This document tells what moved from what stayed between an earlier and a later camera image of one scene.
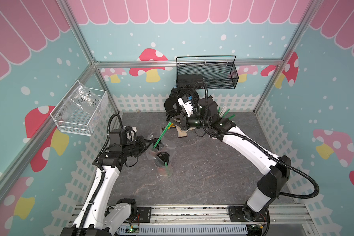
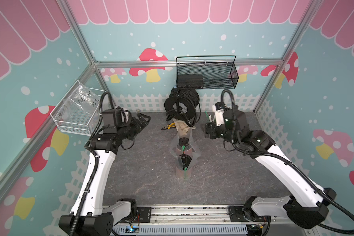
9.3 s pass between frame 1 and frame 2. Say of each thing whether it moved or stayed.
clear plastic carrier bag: moved
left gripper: moved
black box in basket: stayed
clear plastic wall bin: stayed
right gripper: moved
